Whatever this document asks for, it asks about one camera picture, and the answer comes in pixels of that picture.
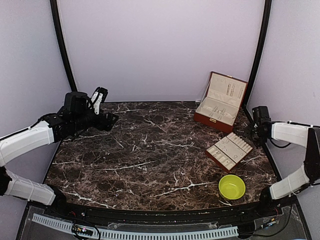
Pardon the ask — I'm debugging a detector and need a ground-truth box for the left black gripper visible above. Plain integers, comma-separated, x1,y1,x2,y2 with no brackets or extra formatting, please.
72,108,119,132

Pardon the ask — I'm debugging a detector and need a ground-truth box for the red jewelry tray insert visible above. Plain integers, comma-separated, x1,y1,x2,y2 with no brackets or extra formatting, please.
205,132,253,173

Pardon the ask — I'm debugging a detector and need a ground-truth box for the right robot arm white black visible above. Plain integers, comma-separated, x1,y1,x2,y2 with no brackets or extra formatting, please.
244,106,320,217

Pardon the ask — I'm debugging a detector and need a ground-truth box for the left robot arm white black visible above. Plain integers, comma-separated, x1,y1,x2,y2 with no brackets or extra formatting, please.
0,87,119,218

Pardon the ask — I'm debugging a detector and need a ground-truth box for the red jewelry box open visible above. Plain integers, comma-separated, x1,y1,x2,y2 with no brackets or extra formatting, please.
193,71,248,134

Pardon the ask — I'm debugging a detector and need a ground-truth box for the lime green bowl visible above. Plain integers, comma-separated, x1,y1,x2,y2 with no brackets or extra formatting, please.
218,174,246,200

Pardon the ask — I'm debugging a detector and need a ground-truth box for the left black frame post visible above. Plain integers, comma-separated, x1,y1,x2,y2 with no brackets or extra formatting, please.
49,0,82,93

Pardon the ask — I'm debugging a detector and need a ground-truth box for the black frame post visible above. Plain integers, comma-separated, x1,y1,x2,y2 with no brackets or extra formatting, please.
246,0,273,108
49,0,82,93

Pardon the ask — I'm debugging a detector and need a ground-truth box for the white slotted cable duct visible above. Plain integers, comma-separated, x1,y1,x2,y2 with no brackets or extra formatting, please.
31,213,239,240

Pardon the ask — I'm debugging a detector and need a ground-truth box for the right black frame post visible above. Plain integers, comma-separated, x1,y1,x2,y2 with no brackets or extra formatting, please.
246,0,273,108

